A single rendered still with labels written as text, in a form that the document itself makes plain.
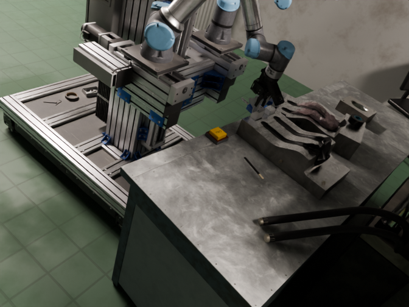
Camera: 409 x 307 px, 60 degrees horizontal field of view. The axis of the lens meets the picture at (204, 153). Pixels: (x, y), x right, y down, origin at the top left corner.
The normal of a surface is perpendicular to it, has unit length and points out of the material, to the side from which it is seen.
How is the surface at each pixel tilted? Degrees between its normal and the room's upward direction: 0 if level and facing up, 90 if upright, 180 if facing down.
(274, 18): 90
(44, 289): 0
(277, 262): 0
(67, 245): 0
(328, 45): 90
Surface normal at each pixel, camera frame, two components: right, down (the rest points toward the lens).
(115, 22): 0.77, 0.55
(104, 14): -0.58, 0.39
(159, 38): -0.08, 0.71
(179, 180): 0.27, -0.74
